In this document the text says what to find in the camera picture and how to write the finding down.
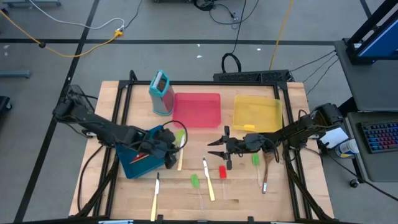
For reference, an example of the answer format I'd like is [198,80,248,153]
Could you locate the grey keyboard desk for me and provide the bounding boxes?
[346,111,398,183]

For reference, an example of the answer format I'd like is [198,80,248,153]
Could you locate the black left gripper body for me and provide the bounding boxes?
[141,128,178,170]

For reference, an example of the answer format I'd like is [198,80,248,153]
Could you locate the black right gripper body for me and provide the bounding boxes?
[224,125,251,171]

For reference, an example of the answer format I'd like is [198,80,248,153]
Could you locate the white labelled bottle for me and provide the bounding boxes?
[335,138,361,159]

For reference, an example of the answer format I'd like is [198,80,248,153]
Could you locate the teal metal box grater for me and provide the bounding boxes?
[148,69,175,116]

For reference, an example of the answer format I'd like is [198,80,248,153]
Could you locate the red spatula clear handle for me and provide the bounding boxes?
[218,165,228,203]

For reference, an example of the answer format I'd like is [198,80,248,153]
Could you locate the black tangled floor cables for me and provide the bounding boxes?
[192,0,261,30]

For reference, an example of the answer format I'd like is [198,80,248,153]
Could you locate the yellow hanging cable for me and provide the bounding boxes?
[268,0,295,71]

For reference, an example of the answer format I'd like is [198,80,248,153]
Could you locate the thin black floor cable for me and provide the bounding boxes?
[123,0,144,30]

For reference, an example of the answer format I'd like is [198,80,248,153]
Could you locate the long black floor cable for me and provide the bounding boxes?
[323,149,398,202]

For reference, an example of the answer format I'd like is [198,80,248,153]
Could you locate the black monitor blue screen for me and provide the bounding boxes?
[345,0,398,66]

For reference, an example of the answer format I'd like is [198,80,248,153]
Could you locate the white floor cable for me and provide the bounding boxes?
[27,0,126,30]

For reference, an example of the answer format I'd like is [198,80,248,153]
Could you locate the grey furniture base bar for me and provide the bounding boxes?
[0,69,33,79]

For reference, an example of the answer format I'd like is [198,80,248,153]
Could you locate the black wire mesh guard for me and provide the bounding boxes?
[67,84,96,114]

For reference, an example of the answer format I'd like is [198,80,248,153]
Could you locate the black hanging cable with coil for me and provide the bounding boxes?
[221,0,248,74]

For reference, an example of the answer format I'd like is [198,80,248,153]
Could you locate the pink translucent plastic bin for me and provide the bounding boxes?
[172,91,223,129]

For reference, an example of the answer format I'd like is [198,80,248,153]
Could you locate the blue plastic bin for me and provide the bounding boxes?
[115,124,170,180]

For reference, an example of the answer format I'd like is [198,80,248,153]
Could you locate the black metal table frame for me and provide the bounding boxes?
[73,69,335,224]

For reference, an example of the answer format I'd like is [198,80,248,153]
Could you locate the yellow floor extension cable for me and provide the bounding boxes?
[0,9,124,59]

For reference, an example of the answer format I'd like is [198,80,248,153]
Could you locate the backlit rainbow keyboard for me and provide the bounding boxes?
[360,121,398,155]

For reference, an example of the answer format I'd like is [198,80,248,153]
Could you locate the thin black desk cable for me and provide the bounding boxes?
[289,49,337,73]
[305,58,340,96]
[302,54,339,84]

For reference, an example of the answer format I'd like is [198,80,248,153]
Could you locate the black perforated control box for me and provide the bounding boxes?
[213,69,290,84]

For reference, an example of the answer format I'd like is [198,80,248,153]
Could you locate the grey side desk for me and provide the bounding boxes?
[334,39,398,113]

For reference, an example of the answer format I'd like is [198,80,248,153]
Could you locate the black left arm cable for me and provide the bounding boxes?
[76,144,105,214]

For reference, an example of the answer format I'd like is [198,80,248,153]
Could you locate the black chair base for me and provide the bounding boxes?
[0,95,13,113]

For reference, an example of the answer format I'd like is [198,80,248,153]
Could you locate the green spatula clear handle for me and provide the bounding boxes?
[251,152,262,189]
[190,173,205,213]

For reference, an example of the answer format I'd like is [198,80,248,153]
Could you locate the yellow translucent plastic bin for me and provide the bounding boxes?
[232,94,284,134]

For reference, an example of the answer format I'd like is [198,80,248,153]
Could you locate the brown wooden spoon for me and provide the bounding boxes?
[261,151,275,195]

